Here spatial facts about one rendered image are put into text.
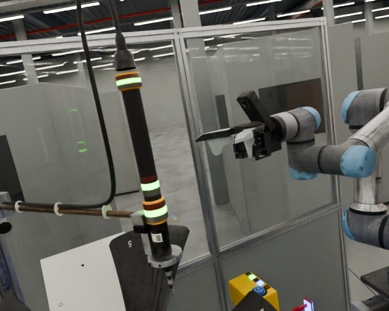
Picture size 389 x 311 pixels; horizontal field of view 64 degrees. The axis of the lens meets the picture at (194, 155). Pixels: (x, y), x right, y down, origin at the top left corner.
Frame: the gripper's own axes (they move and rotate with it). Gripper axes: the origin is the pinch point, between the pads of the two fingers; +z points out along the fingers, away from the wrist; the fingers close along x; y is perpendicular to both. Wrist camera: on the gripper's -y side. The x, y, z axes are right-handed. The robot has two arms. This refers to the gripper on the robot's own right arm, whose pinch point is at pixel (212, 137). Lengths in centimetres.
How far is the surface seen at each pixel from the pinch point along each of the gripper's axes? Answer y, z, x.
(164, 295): 33.1, 16.2, 6.2
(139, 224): 13.2, 19.9, 2.4
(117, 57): -18.3, 18.6, -1.0
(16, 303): 24, 43, 16
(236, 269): 79, -48, 60
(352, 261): 166, -212, 95
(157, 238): 15.8, 18.3, -1.5
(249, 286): 59, -23, 23
